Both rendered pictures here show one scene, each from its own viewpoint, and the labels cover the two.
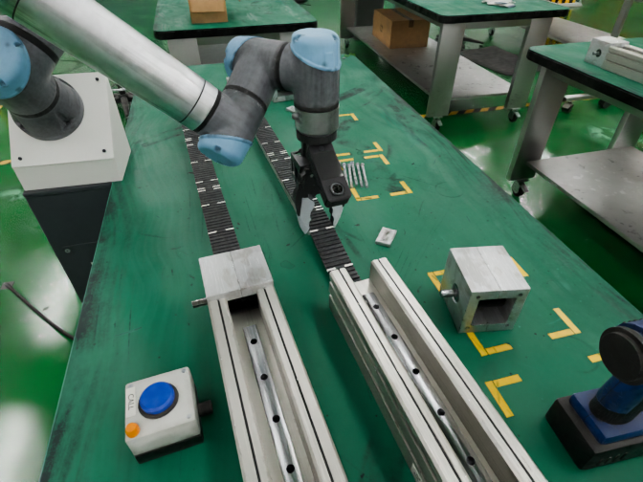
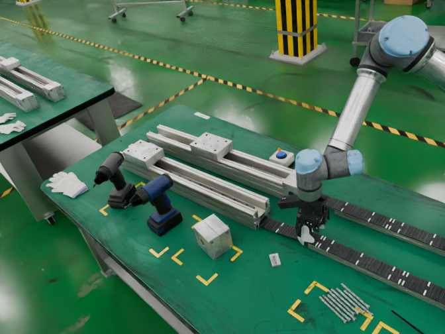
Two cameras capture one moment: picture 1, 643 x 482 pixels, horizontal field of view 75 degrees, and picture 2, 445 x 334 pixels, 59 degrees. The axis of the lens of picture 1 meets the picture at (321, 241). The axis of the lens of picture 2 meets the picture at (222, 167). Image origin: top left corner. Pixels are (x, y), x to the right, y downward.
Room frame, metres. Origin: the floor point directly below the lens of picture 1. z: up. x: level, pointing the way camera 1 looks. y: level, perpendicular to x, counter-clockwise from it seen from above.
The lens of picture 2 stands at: (1.40, -0.58, 1.85)
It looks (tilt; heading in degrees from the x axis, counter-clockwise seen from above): 37 degrees down; 156
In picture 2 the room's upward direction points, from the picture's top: 11 degrees counter-clockwise
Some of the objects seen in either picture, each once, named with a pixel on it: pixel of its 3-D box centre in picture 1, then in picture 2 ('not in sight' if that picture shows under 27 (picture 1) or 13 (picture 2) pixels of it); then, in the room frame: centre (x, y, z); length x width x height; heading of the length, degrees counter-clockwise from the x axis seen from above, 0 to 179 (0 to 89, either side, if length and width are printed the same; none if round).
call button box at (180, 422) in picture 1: (171, 410); (281, 162); (0.27, 0.19, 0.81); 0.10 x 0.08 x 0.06; 110
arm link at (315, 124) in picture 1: (315, 118); (309, 189); (0.68, 0.01, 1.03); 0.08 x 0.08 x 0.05
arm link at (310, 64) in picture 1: (314, 70); (309, 169); (0.68, 0.01, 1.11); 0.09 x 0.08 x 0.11; 64
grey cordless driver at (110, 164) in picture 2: not in sight; (112, 185); (0.02, -0.47, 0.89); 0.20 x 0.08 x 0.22; 132
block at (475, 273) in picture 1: (474, 289); (216, 234); (0.47, -0.25, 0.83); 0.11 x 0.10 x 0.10; 95
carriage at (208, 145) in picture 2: not in sight; (212, 148); (0.05, -0.02, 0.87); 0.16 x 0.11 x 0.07; 20
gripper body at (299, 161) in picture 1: (315, 158); (312, 209); (0.69, 0.01, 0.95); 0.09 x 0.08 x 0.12; 20
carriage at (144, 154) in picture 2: not in sight; (144, 156); (-0.12, -0.28, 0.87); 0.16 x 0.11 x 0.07; 20
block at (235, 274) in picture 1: (231, 292); (300, 185); (0.47, 0.15, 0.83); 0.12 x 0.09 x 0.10; 110
